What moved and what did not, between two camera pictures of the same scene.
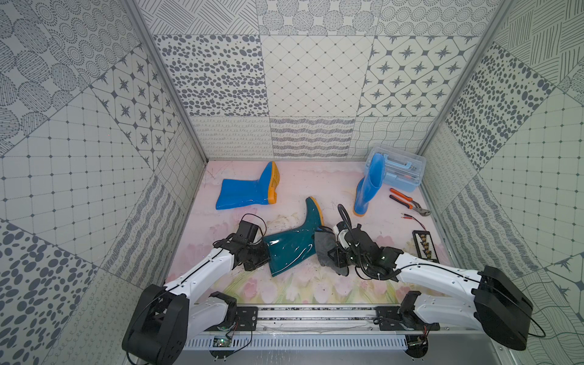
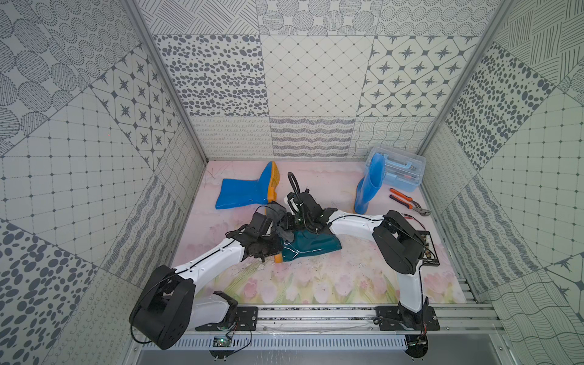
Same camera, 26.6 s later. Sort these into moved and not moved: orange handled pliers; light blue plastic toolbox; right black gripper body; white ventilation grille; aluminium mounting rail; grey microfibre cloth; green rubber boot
Moved: green rubber boot; right black gripper body; grey microfibre cloth
Not moved: white ventilation grille; aluminium mounting rail; light blue plastic toolbox; orange handled pliers
